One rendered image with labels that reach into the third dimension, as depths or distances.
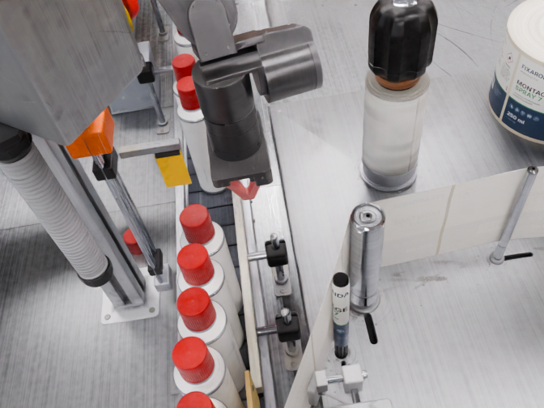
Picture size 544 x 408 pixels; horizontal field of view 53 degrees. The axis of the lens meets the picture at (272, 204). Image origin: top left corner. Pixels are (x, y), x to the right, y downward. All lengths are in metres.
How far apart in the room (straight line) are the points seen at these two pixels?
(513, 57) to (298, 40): 0.44
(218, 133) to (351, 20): 0.76
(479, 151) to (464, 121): 0.07
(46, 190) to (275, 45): 0.25
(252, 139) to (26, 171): 0.24
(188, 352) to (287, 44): 0.31
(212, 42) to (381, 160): 0.37
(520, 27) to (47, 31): 0.73
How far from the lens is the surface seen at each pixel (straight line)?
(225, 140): 0.59
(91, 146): 0.57
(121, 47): 0.43
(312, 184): 0.87
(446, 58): 1.19
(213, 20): 0.53
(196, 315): 0.54
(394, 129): 0.77
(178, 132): 0.88
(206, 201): 0.88
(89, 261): 0.56
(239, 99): 0.55
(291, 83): 0.56
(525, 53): 0.90
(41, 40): 0.38
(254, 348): 0.70
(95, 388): 0.83
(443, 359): 0.73
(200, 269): 0.57
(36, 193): 0.48
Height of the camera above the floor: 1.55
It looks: 52 degrees down
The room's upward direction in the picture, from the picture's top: 9 degrees counter-clockwise
